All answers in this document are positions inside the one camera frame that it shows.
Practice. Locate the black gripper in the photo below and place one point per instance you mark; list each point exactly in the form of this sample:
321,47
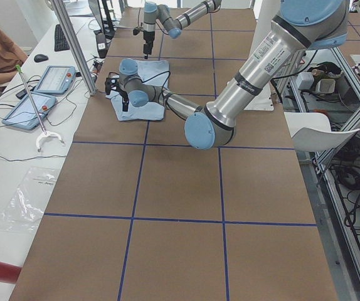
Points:
123,93
148,39

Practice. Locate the light blue button shirt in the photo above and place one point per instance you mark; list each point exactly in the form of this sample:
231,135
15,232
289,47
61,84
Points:
144,82

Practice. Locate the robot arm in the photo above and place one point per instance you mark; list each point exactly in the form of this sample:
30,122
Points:
154,13
298,25

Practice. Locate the black power adapter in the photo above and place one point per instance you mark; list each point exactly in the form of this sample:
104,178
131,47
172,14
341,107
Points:
101,44

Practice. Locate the upper blue teach pendant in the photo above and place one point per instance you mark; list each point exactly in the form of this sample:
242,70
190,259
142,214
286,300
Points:
56,80

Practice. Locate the blue teach pendant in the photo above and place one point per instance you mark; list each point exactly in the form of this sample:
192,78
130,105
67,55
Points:
56,80
23,115

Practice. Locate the black keyboard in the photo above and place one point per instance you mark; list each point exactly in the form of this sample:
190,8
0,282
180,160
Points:
60,42

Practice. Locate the black computer mouse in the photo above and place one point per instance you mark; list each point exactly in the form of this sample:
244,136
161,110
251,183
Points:
40,58

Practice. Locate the lower blue teach pendant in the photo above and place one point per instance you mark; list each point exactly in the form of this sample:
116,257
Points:
23,115

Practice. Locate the clear plastic bag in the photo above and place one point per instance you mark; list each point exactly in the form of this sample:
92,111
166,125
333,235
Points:
24,211

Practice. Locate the white chair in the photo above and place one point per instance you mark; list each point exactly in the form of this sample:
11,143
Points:
311,132

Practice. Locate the white bucket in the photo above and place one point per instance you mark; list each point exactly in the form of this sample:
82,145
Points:
325,86

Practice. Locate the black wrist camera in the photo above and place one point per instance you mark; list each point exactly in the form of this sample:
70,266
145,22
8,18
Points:
138,29
111,83

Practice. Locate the aluminium frame post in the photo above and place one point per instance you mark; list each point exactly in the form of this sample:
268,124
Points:
74,44

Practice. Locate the white camera mast base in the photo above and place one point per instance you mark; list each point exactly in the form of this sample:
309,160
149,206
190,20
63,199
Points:
268,9

